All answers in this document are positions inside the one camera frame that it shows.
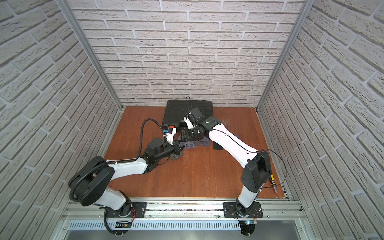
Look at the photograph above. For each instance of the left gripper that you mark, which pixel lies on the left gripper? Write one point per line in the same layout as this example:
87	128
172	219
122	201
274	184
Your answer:
179	148

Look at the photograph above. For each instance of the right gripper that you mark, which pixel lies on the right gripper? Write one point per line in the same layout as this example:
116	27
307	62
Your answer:
187	136

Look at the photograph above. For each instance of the grey phone stand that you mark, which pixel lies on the grey phone stand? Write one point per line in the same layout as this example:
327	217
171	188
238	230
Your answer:
194	144
187	145

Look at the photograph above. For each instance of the dark grey stand wooden base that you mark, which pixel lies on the dark grey stand wooden base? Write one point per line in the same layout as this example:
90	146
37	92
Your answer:
175	156

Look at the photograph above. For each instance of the purple-grey phone stand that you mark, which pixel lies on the purple-grey phone stand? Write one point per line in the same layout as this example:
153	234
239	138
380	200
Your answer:
204	142

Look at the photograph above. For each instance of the black phone stand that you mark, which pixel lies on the black phone stand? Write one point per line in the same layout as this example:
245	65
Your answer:
217	146

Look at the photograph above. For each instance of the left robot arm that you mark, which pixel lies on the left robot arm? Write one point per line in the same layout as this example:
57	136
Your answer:
90	185

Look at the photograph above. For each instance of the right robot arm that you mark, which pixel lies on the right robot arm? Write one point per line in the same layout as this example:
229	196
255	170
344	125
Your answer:
256	164

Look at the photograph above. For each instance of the black plastic tool case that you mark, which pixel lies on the black plastic tool case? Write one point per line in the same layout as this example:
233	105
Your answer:
177	109

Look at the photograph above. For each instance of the yellow black screwdriver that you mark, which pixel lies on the yellow black screwdriver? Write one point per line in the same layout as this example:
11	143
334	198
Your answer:
273	183

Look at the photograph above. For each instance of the right corner aluminium profile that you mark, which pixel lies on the right corner aluminium profile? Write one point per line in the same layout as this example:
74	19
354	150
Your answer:
306	8

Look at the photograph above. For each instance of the corner aluminium profile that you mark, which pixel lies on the corner aluminium profile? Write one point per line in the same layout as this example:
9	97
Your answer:
80	34
306	8

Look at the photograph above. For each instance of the left corner aluminium profile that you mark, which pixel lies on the left corner aluminium profile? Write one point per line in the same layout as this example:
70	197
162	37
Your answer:
80	34

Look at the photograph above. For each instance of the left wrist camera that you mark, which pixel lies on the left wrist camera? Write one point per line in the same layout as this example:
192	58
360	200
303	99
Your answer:
169	134

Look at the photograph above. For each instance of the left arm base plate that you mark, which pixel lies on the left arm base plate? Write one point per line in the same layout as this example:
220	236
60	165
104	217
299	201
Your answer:
128	210

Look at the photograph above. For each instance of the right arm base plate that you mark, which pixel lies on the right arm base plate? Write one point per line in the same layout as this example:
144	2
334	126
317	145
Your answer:
236	210

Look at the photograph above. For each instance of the aluminium front rail frame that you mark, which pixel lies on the aluminium front rail frame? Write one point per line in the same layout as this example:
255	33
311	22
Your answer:
211	214

